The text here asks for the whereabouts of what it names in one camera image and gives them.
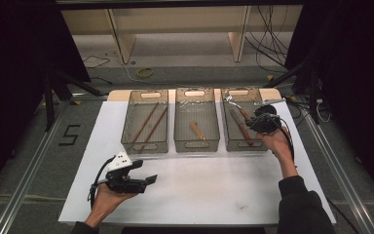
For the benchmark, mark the person's left hand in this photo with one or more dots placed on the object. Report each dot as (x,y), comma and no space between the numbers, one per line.
(107,203)

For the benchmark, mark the aluminium floor rail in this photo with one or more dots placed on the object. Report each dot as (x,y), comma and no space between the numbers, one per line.
(29,172)
(344,182)

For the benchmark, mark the person's right hand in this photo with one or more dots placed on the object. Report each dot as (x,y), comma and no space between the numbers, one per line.
(277,144)

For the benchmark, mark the beige wooden desk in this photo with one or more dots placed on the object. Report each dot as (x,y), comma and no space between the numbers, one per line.
(175,19)

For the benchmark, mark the white table cover sheet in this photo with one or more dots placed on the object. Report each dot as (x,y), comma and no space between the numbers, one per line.
(191,195)

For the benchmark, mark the grey transparent plastic bin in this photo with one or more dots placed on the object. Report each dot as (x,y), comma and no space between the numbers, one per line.
(233,130)
(146,122)
(195,110)

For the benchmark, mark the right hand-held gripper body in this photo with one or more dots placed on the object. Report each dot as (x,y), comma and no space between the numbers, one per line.
(268,122)

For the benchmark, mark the yellow tape roll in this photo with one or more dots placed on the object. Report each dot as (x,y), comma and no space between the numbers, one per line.
(144,72)

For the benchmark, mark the black metal stand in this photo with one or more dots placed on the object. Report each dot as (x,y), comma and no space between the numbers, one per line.
(313,97)
(50,104)

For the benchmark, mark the black curtain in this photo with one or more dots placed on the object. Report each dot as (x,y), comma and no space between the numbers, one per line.
(13,81)
(360,81)

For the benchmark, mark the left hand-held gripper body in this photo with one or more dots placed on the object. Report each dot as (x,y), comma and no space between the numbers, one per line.
(123,182)

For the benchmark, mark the amber translucent plastic spoon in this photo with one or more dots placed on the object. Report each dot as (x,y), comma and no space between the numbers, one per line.
(197,130)

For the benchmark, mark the brown wooden chopstick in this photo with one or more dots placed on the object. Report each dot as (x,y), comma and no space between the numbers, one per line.
(154,128)
(144,123)

